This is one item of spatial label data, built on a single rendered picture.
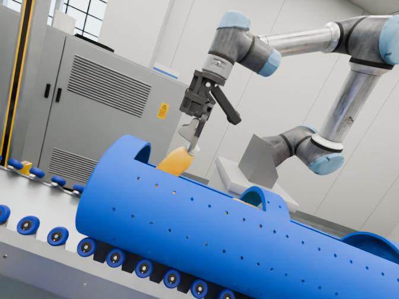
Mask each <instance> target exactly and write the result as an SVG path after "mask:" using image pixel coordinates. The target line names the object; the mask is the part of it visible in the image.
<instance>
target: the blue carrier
mask: <svg viewBox="0 0 399 299"><path fill-rule="evenodd" d="M150 153H151V144H150V143H149V142H147V141H144V140H142V139H139V138H137V137H134V136H132V135H124V136H122V137H120V138H119V139H118V140H116V141H115V142H114V143H113V144H112V145H111V146H110V147H109V148H108V150H107V151H106V152H105V153H104V155H103V156H102V158H101V159H100V160H99V162H98V163H97V165H96V166H95V168H94V170H93V172H92V174H91V175H90V177H89V179H88V181H87V183H86V186H85V188H84V190H83V192H82V195H81V197H80V201H79V203H78V207H77V211H76V216H75V227H76V230H77V231H78V232H79V233H80V234H82V235H85V236H88V237H91V238H93V239H96V240H99V241H102V242H104V243H107V244H109V245H112V246H115V247H118V248H120V249H123V250H126V251H128V252H131V253H134V254H136V255H139V256H142V257H145V258H147V259H150V260H153V261H155V262H158V263H161V264H163V265H166V266H169V267H171V268H174V269H177V270H179V271H182V272H185V273H188V274H190V275H193V276H196V277H199V278H201V279H204V280H206V281H210V282H212V283H215V284H217V285H221V286H222V287H226V288H228V289H231V290H234V291H237V292H239V293H242V294H245V295H248V296H250V297H253V298H256V299H399V244H398V243H396V242H394V241H392V240H389V239H387V238H384V237H382V236H379V235H377V234H374V233H369V232H364V231H359V232H355V233H350V234H348V235H346V236H344V237H343V238H338V237H335V236H332V235H330V234H328V233H325V232H323V231H320V230H317V229H315V228H312V227H310V226H308V225H305V224H302V223H300V222H297V221H295V220H292V219H290V215H289V210H288V207H287V205H286V203H285V201H284V199H283V198H282V197H281V196H280V195H278V194H275V193H273V192H270V191H268V190H265V189H263V188H261V187H258V186H251V187H249V188H248V189H246V190H245V191H244V192H243V193H242V195H241V196H240V198H237V197H235V196H232V195H230V194H227V193H224V192H222V191H220V190H217V189H215V188H212V187H209V186H207V185H204V184H202V183H200V182H197V181H195V180H192V179H189V178H187V177H185V176H182V175H180V176H179V177H177V176H174V175H172V174H170V173H167V172H165V171H162V170H159V169H157V168H156V167H157V165H154V164H152V163H149V162H148V161H149V158H150ZM137 178H140V179H139V180H137ZM155 185H157V187H155ZM173 192H175V194H173ZM232 198H236V199H239V200H241V201H244V202H246V203H249V204H251V205H253V206H256V207H259V208H261V209H263V211H262V210H260V209H258V208H255V207H253V206H250V205H247V204H245V203H243V202H240V201H237V200H235V199H232ZM260 203H262V207H260V206H259V204H260ZM114 208H115V209H114ZM225 212H226V213H227V214H225ZM132 215H133V216H134V217H133V216H132ZM242 219H244V221H242ZM150 222H152V224H151V223H150ZM259 226H261V227H259ZM169 229H171V230H169ZM273 231H274V232H273ZM286 237H287V238H286ZM205 243H207V244H205ZM223 250H225V251H223ZM241 256H242V257H241Z"/></svg>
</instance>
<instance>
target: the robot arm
mask: <svg viewBox="0 0 399 299"><path fill-rule="evenodd" d="M250 26H251V21H250V19H248V17H247V16H246V15H245V14H243V13H241V12H239V11H235V10H230V11H226V12H225V13H224V14H223V16H222V18H221V20H220V22H219V25H218V27H217V28H216V33H215V35H214V38H213V41H212V43H211V46H210V48H209V51H208V53H207V56H206V59H205V61H204V64H203V66H202V71H198V70H195V71H194V76H193V78H192V81H191V84H190V86H189V88H187V89H188V90H187V89H186V91H185V95H184V98H183V100H182V103H181V105H180V108H179V110H180V111H181V112H184V113H185V114H187V115H189V116H195V118H193V119H192V120H191V122H190V124H184V125H182V127H180V128H179V130H178V132H179V134H180V135H181V136H182V137H184V138H185V139H186V140H187V141H189V142H190V143H191V144H190V146H189V148H188V151H187V152H190V151H192V150H193V149H194V148H195V146H196V144H197V142H198V139H199V137H200V134H201V132H202V130H203V128H204V125H205V123H206V121H208V119H209V117H210V114H211V112H212V109H213V107H214V105H215V104H216V102H218V104H219V106H220V107H221V109H222V110H223V111H224V113H225V114H226V116H227V121H228V122H229V123H232V124H233V125H237V124H238V123H240V122H241V121H242V119H241V118H240V114H239V112H238V111H236V110H235V109H234V108H233V106H232V105H231V103H230V101H229V100H228V99H227V97H226V96H225V94H224V92H223V91H222V90H221V88H220V87H219V86H222V87H224V85H225V83H226V82H225V81H227V80H228V78H229V75H230V73H231V71H232V68H233V66H234V64H235V62H237V63H239V64H240V65H242V66H244V67H245V68H248V69H250V70H251V71H253V72H255V73H256V74H257V75H261V76H263V77H269V76H271V75H272V74H273V73H275V71H276V70H277V68H278V67H279V65H280V62H281V57H285V56H293V55H301V54H306V53H313V52H322V53H340V54H345V55H350V56H351V58H350V60H349V65H350V71H349V73H348V75H347V77H346V79H345V81H344V83H343V85H342V87H341V89H340V91H339V93H338V95H337V97H336V99H335V101H334V103H333V104H332V106H331V108H330V110H329V112H328V114H327V116H326V118H325V120H324V122H323V124H322V126H321V128H320V130H319V132H317V130H316V129H315V128H314V127H313V126H311V125H307V124H305V125H301V126H297V127H295V128H293V129H291V130H289V131H286V132H283V133H281V134H279V135H276V136H266V137H262V138H261V139H263V140H265V141H266V142H268V144H269V148H270V151H271V154H272V157H273V160H274V164H275V167H278V166H279V165H280V164H281V163H282V162H283V161H285V160H286V159H287V158H290V157H292V156H294V155H295V156H297V158H298V159H300V160H301V161H302V162H303V163H304V164H305V165H306V166H307V167H308V169H310V170H312V171H313V172H314V173H315V174H317V175H320V176H324V175H328V174H331V173H333V172H335V171H336V170H338V169H339V168H340V167H341V166H342V165H343V163H344V160H345V159H344V156H343V154H341V152H342V150H343V149H344V144H343V140H344V138H345V137H346V135H347V133H348V131H349V130H350V128H351V126H352V124H353V123H354V121H355V120H356V118H357V116H358V115H359V113H360V111H361V109H362V108H363V106H364V105H365V103H366V101H367V99H368V98H369V96H370V94H371V93H372V91H373V89H374V88H375V86H376V84H377V83H378V81H379V79H380V77H381V76H382V75H383V74H386V73H387V72H390V71H391V70H392V69H393V67H394V66H395V65H397V64H399V15H364V16H360V17H354V18H349V19H346V20H340V21H334V22H330V23H327V24H326V25H324V26H323V27H316V28H307V29H303V30H294V31H285V32H281V33H272V34H263V35H259V36H254V35H252V33H250V32H249V30H250ZM208 82H209V83H210V86H209V87H207V86H206V83H208ZM216 84H217V86H216V87H215V85H216ZM210 91H211V94H212V95H213V97H214V98H215V99H213V97H212V96H211V94H210V93H209V92H210ZM215 100H216V101H215ZM199 118H201V119H199ZM197 123H198V126H197ZM196 126H197V128H196Z"/></svg>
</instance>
